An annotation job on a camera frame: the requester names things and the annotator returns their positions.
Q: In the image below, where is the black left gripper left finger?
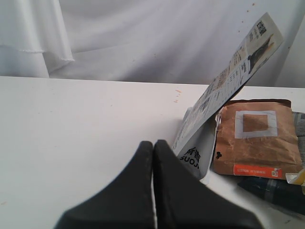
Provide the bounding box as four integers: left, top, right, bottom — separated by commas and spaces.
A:
55, 141, 154, 229

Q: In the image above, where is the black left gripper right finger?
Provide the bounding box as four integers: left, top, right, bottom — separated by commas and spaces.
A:
153, 140, 262, 229

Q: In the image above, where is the white printed snack pouch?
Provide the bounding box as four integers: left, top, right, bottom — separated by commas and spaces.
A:
173, 12, 283, 179

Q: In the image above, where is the brown kraft paper pouch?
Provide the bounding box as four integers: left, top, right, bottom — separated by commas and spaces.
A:
213, 99, 302, 180

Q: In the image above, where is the dark blue foil packet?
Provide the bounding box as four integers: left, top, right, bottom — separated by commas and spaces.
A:
238, 177, 305, 208

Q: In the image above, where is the yellow snack packet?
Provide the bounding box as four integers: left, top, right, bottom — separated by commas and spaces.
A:
285, 168, 305, 194

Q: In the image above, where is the grey printed packet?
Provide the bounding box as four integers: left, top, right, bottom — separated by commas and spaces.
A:
293, 112, 305, 167

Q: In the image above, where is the white fabric curtain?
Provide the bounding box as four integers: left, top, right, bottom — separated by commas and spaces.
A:
0, 0, 305, 87

